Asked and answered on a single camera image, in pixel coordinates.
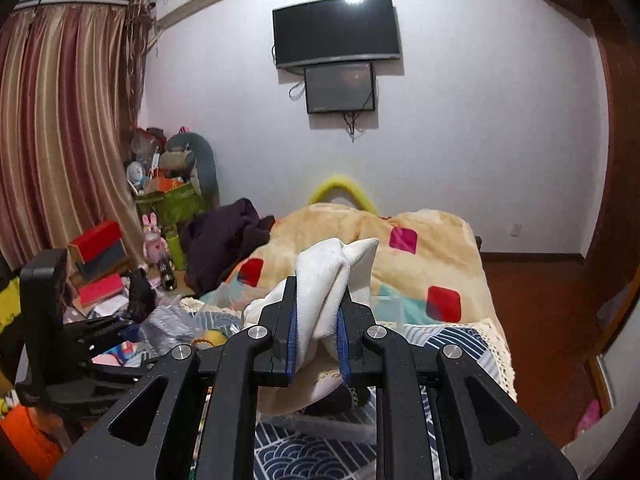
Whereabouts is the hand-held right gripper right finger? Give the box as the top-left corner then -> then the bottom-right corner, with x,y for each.
338,292 -> 582,480

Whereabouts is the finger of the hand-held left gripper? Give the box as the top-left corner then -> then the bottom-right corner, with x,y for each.
65,269 -> 157,356

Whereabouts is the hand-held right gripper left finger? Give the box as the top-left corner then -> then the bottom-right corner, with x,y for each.
50,276 -> 299,480

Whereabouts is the white cloth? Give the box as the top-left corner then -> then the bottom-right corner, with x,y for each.
243,236 -> 379,361

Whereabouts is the yellow and black cloth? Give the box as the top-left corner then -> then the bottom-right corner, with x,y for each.
0,275 -> 27,333

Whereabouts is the small red box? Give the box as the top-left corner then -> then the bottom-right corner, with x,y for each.
75,274 -> 126,309

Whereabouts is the clear plastic bag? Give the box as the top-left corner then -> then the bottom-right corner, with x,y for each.
139,304 -> 201,358

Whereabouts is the pink bunny toy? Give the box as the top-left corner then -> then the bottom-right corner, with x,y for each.
141,213 -> 169,267

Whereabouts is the green bottle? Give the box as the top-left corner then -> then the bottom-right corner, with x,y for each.
166,232 -> 188,271

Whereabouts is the clear plastic container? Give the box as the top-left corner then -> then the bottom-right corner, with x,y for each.
367,296 -> 407,333

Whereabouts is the large red box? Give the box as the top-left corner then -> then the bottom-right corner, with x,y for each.
67,219 -> 134,282

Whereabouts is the green box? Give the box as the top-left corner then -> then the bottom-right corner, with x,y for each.
134,182 -> 209,237

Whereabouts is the dark purple blanket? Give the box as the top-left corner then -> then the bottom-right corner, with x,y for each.
179,198 -> 277,297

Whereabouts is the blue patterned bedsheet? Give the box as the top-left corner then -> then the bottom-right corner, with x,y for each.
192,305 -> 518,480

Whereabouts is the white and blue doll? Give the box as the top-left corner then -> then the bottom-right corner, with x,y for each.
126,161 -> 150,192

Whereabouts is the beige blanket with coloured squares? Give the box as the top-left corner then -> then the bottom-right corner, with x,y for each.
222,203 -> 502,416

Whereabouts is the orange bag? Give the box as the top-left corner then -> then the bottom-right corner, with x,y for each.
0,404 -> 63,478

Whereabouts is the grey plush toy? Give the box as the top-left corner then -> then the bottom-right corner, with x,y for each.
166,132 -> 220,211

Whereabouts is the yellow foam arch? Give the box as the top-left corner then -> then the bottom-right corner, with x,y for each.
307,174 -> 377,214

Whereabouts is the striped brown curtain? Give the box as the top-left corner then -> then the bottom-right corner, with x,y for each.
0,2 -> 152,281

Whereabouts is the pink cloth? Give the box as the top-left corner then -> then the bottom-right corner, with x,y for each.
574,399 -> 602,437

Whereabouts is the brown wooden door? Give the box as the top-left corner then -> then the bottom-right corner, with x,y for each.
529,0 -> 640,356

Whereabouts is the black hanging cable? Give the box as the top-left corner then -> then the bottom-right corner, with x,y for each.
343,111 -> 365,143

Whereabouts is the small wall monitor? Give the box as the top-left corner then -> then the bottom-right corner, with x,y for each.
303,61 -> 377,115

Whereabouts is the large wall television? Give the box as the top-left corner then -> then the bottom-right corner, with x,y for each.
272,0 -> 403,70

